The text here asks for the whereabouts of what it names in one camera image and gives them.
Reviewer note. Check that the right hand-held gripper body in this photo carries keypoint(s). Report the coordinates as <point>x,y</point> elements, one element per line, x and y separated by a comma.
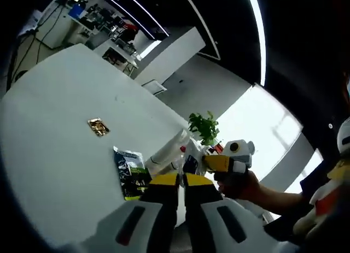
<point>243,152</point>

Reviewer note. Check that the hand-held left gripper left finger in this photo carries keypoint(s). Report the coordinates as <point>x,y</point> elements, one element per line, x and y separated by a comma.
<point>147,214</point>

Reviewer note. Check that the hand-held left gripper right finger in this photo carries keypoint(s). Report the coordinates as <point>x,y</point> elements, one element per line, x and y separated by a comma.
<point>213,217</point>

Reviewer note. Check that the clear silver skincare sachet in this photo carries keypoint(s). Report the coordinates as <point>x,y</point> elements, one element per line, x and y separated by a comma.
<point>192,163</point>

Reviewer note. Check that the dark green skincare sachet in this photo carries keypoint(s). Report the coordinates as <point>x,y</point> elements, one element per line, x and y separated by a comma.
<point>131,171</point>

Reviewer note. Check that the tall white skincare tube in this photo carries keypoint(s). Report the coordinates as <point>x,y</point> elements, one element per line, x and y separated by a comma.
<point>164,157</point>

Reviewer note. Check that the gold foil skincare sachet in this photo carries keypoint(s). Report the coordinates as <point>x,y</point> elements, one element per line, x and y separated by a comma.
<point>99,127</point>

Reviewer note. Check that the person's right hand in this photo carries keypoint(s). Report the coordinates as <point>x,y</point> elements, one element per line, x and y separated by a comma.
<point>240,186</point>

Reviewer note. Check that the potted green plant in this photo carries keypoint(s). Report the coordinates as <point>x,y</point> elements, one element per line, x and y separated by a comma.
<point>203,127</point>

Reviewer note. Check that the white orange chest-worn device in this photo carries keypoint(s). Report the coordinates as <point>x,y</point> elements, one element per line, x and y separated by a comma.
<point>328,195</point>

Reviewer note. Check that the ceiling light strip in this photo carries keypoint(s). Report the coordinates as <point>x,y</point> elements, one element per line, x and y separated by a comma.
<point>262,40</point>

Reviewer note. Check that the white office desk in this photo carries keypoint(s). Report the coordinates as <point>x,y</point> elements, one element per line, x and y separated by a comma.
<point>120,56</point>

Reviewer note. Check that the long white workstation desk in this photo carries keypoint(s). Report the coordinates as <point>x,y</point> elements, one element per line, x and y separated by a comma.
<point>60,26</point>

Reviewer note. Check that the blue box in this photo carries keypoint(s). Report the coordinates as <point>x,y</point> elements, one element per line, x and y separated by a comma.
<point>76,11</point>

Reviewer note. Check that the white frame office chair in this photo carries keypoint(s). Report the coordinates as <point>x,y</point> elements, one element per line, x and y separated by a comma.
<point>154,87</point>

